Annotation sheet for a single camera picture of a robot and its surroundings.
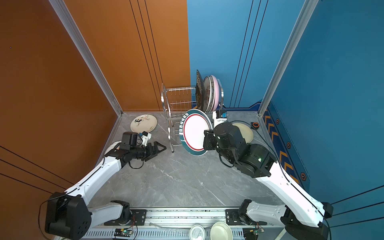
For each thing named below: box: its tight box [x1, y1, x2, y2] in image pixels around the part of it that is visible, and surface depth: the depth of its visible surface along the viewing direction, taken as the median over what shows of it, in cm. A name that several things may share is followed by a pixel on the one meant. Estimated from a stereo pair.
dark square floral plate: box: [195, 69, 207, 112], surface depth 84 cm
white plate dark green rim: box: [179, 108, 214, 156], surface depth 66 cm
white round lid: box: [189, 224, 206, 240], surface depth 65 cm
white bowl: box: [210, 221, 233, 240], surface depth 70 cm
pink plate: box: [210, 75, 220, 112], surface depth 74 cm
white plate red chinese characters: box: [203, 76, 212, 113], surface depth 74 cm
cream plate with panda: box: [130, 114, 158, 133], surface depth 115 cm
